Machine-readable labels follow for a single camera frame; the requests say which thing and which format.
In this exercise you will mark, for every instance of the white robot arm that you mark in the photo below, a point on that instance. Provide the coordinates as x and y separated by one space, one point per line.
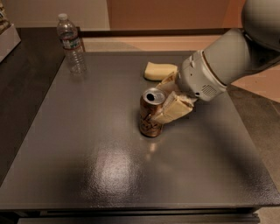
238 53

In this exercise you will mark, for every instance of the yellow sponge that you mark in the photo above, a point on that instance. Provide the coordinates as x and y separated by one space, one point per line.
157 72

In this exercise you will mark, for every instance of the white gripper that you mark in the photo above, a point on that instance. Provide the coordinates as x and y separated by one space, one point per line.
198 76

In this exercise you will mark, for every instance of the orange soda can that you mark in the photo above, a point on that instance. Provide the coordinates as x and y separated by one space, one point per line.
151 102

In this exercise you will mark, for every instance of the clear plastic water bottle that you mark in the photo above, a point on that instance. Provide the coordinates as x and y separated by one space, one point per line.
69 38

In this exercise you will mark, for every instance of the white box at left edge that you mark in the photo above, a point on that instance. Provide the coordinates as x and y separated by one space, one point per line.
9 39

